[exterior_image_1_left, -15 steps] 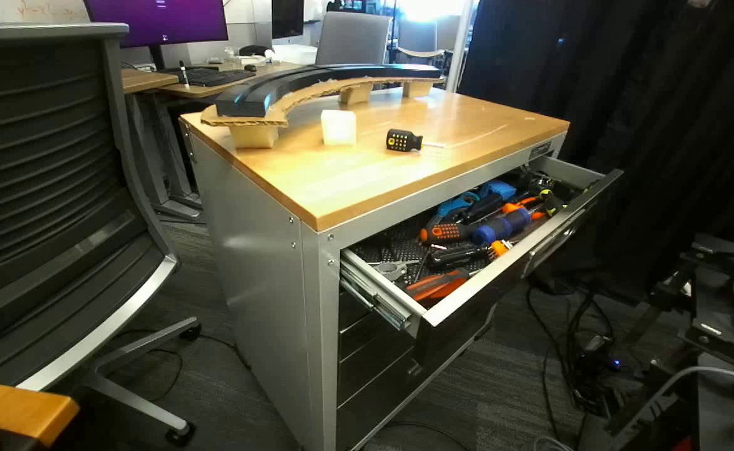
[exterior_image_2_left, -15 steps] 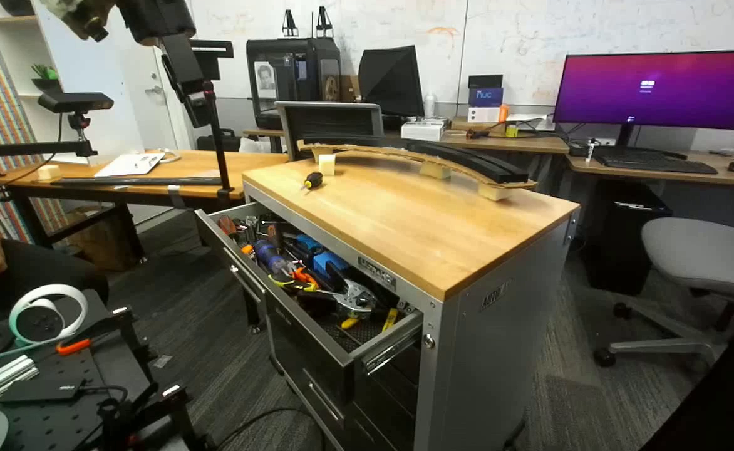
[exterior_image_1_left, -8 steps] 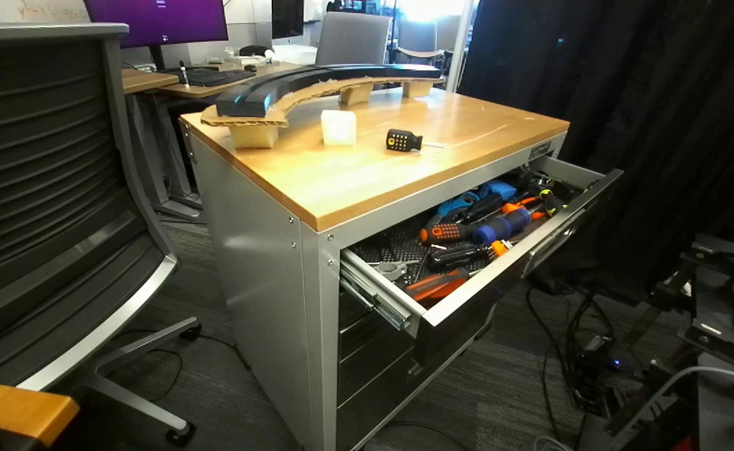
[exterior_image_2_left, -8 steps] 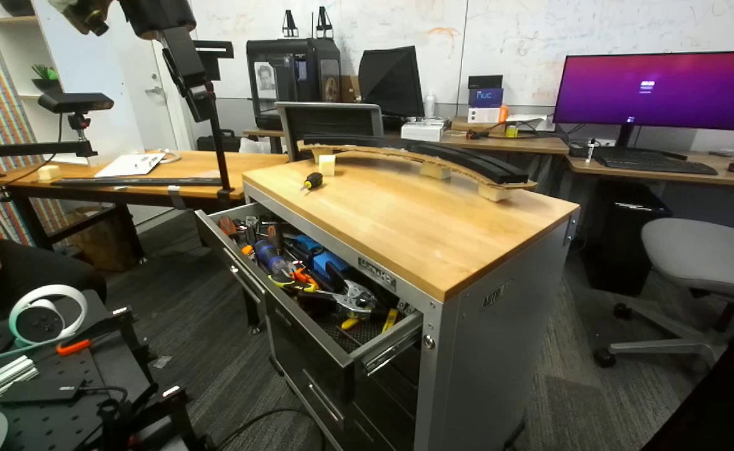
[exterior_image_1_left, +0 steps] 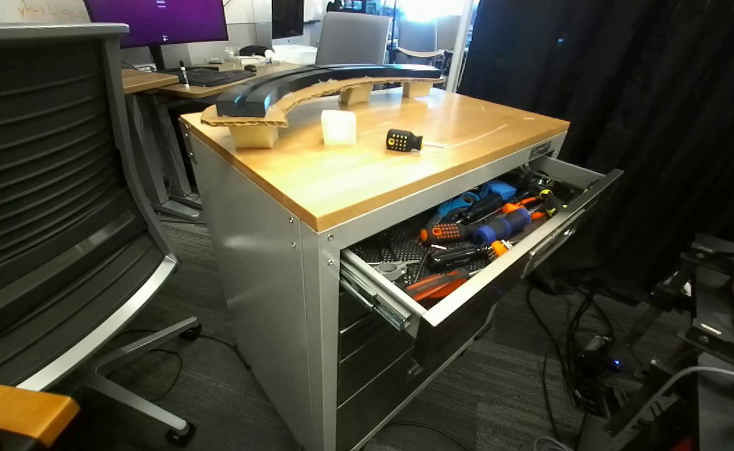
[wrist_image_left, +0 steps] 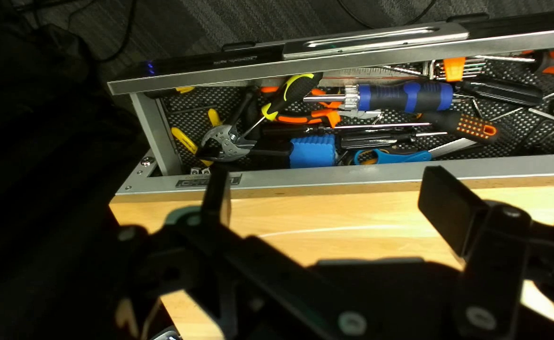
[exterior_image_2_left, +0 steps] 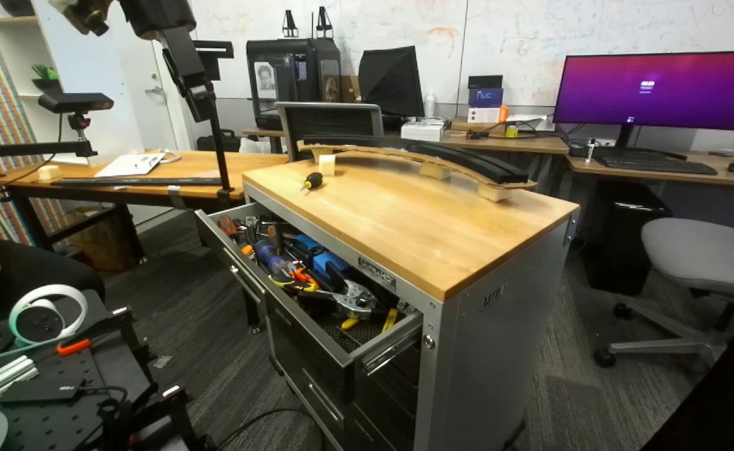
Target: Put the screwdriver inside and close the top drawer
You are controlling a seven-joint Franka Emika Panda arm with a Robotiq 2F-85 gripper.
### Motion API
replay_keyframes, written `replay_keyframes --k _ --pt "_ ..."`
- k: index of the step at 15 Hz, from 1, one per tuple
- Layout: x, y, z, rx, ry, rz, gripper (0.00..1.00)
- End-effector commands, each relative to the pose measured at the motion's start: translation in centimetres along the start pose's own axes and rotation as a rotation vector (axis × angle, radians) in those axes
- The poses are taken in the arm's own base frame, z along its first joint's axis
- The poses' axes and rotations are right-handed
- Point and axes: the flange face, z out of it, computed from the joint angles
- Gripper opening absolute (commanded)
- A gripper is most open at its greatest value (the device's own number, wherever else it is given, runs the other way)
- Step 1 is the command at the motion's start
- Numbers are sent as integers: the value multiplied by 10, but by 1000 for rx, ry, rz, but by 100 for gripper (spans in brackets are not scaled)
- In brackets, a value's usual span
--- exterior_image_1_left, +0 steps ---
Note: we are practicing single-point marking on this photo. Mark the wide purple-screen monitor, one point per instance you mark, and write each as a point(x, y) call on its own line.
point(157, 19)

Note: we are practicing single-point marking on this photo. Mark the long orange tool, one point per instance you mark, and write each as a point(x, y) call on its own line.
point(519, 203)

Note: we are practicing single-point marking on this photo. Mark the light grey office chair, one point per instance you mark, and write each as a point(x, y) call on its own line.
point(355, 39)

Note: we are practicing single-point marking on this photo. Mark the black keyboard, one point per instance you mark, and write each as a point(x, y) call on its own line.
point(217, 75)

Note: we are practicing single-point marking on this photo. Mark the cabinet tool drawer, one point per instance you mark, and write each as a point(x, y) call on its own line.
point(466, 288)

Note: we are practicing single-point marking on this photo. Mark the black equipment cart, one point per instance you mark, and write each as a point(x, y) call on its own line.
point(717, 333)

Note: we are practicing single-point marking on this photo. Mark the black yellow stubby screwdriver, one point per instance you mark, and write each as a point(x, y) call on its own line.
point(402, 141)

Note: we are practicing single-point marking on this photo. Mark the small white translucent cube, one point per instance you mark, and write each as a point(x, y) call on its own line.
point(338, 125)

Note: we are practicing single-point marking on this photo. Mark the dark switched-off monitor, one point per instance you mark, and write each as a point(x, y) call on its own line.
point(287, 16)

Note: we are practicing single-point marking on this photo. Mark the wooden monitor desk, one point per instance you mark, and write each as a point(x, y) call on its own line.
point(143, 80)

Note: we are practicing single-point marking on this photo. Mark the grey metal tool cabinet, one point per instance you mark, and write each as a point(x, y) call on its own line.
point(257, 277)

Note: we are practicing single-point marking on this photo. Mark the black curtain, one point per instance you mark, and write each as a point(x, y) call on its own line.
point(650, 109)

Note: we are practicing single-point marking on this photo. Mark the grey-framed mesh office chair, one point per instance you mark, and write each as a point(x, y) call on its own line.
point(42, 151)

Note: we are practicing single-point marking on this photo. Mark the blue hand tool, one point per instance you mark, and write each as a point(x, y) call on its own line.
point(466, 203)

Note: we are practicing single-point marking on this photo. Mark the wooden robot desk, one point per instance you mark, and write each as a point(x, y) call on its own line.
point(10, 408)

